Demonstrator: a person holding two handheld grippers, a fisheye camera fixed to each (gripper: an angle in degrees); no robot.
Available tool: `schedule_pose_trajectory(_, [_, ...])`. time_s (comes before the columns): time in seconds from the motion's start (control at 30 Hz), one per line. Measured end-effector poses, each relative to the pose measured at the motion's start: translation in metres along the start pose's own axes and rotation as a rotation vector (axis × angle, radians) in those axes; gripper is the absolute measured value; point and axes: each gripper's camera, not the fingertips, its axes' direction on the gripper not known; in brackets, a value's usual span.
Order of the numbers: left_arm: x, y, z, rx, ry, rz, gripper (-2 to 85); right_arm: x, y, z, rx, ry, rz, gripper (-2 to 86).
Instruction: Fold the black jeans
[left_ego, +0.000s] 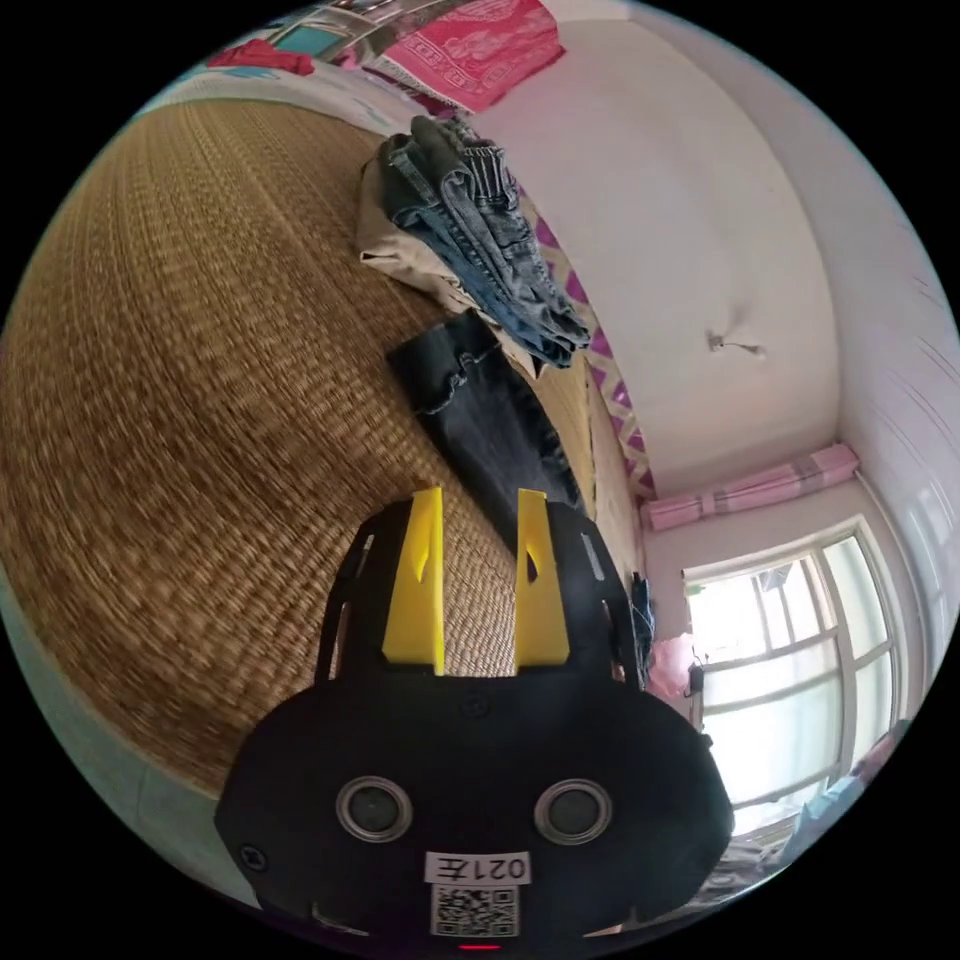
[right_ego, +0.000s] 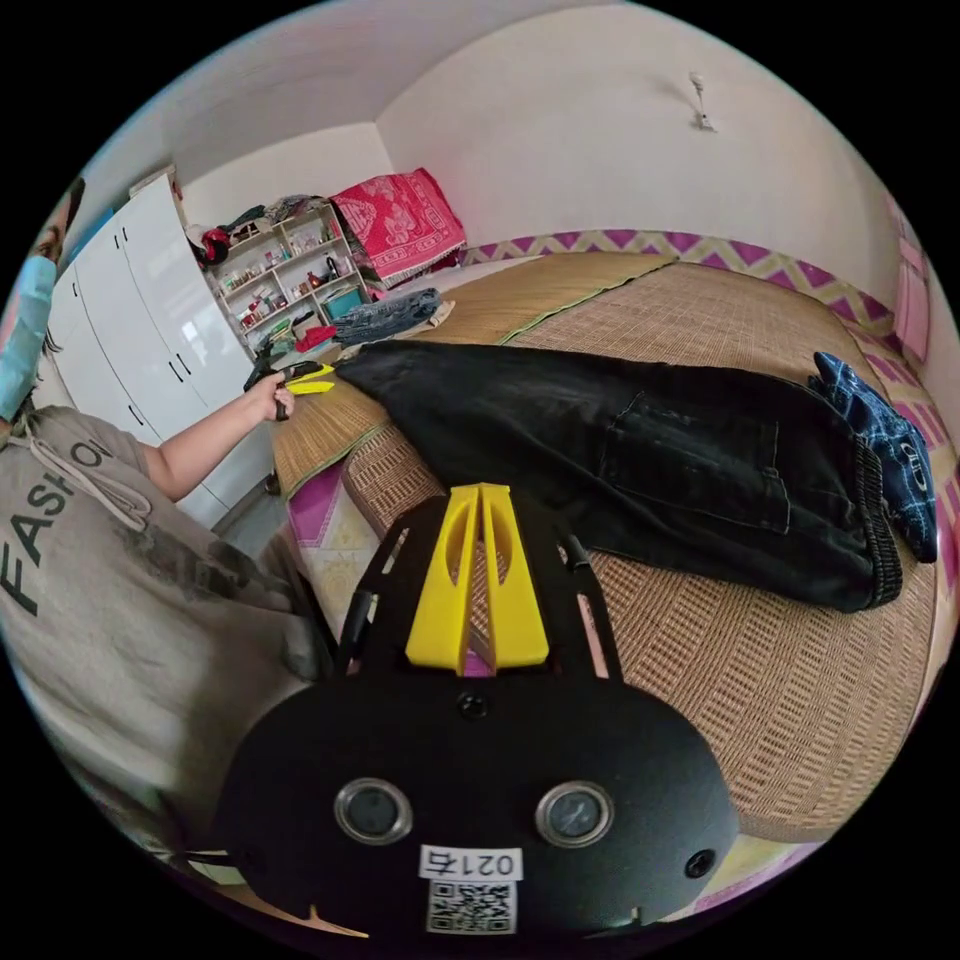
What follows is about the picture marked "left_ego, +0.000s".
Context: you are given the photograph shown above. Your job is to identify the window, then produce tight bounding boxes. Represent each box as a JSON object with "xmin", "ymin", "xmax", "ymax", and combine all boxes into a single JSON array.
[{"xmin": 680, "ymin": 517, "xmax": 920, "ymax": 830}]

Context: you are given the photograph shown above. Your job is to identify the black jeans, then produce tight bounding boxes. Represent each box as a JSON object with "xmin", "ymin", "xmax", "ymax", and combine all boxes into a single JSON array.
[{"xmin": 386, "ymin": 309, "xmax": 588, "ymax": 532}]

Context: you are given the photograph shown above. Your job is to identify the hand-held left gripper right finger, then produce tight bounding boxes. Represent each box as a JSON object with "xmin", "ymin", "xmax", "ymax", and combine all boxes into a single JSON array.
[{"xmin": 514, "ymin": 488, "xmax": 569, "ymax": 674}]

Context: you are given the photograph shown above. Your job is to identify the red garment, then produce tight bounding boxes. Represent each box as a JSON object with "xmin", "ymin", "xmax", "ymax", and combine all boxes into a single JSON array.
[{"xmin": 207, "ymin": 39, "xmax": 316, "ymax": 78}]

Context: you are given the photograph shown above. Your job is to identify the pile of clothes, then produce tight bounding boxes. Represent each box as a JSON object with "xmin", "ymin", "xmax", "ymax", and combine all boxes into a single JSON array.
[{"xmin": 355, "ymin": 115, "xmax": 594, "ymax": 380}]

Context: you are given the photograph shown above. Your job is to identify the bed with woven mat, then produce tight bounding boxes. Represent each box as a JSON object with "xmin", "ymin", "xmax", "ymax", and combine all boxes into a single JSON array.
[{"xmin": 0, "ymin": 95, "xmax": 654, "ymax": 798}]

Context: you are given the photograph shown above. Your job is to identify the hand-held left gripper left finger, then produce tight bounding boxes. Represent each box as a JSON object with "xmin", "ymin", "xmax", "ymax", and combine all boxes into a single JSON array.
[{"xmin": 380, "ymin": 487, "xmax": 448, "ymax": 676}]

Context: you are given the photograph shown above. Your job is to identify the pink patterned blanket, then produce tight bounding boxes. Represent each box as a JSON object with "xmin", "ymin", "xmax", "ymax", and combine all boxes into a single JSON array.
[{"xmin": 362, "ymin": 0, "xmax": 567, "ymax": 115}]

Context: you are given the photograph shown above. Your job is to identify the pink rolled curtain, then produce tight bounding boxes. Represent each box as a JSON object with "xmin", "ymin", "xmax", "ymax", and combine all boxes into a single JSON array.
[{"xmin": 643, "ymin": 443, "xmax": 861, "ymax": 532}]

